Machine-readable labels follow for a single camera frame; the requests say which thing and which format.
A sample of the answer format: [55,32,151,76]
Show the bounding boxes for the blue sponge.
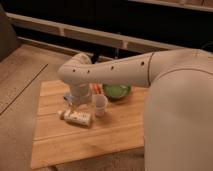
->
[63,93,72,103]

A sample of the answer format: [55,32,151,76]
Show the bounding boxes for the white lying bottle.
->
[57,110,92,126]

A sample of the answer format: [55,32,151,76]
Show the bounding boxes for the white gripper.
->
[70,84,92,111]

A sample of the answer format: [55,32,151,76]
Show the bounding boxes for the orange carrot toy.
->
[92,84,102,94]

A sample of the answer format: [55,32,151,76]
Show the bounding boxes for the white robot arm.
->
[58,48,213,171]

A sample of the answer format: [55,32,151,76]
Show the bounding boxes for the green ceramic bowl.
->
[102,84,131,100]

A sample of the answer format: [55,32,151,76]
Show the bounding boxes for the wooden table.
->
[31,80,147,169]

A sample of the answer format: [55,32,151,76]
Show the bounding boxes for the translucent plastic cup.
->
[93,94,108,117]

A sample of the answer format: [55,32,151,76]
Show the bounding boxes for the white shelf rail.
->
[5,12,213,56]

